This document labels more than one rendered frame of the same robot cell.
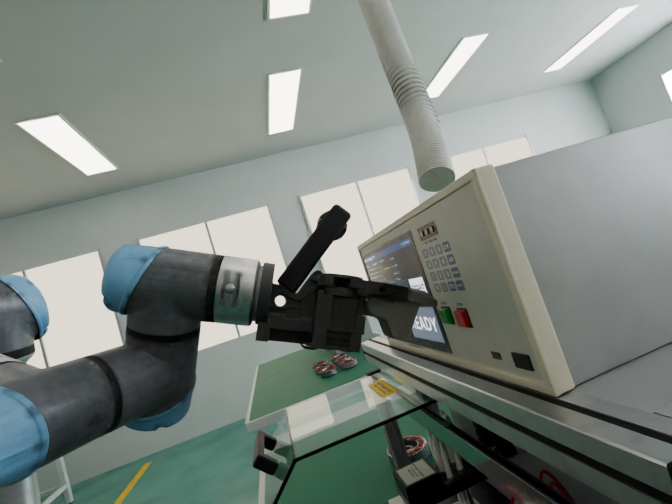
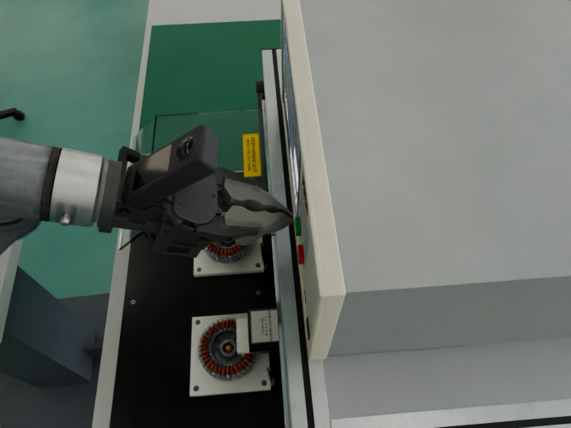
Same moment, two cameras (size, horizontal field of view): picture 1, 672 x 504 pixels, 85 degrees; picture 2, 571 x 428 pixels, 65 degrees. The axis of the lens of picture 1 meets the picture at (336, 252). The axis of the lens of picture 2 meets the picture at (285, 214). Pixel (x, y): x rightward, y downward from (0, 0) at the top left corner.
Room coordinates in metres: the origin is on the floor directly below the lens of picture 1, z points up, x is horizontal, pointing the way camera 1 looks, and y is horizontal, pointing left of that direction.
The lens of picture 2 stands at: (0.18, -0.13, 1.66)
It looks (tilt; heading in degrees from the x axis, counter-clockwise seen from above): 58 degrees down; 8
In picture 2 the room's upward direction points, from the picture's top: straight up
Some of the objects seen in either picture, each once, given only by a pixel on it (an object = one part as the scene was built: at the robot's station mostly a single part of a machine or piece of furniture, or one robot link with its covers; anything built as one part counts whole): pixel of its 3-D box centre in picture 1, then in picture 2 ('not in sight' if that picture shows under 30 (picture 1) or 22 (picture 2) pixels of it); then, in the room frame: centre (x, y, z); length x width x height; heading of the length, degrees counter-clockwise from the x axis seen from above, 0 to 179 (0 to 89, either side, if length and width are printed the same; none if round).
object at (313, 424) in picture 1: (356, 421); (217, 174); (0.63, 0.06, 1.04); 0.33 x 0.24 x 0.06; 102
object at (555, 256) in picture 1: (527, 251); (446, 154); (0.57, -0.28, 1.22); 0.44 x 0.39 x 0.20; 12
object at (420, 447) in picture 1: (407, 451); not in sight; (1.05, -0.02, 0.77); 0.11 x 0.11 x 0.04
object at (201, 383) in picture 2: not in sight; (229, 351); (0.40, 0.01, 0.78); 0.15 x 0.15 x 0.01; 12
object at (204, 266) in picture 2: not in sight; (228, 243); (0.64, 0.06, 0.78); 0.15 x 0.15 x 0.01; 12
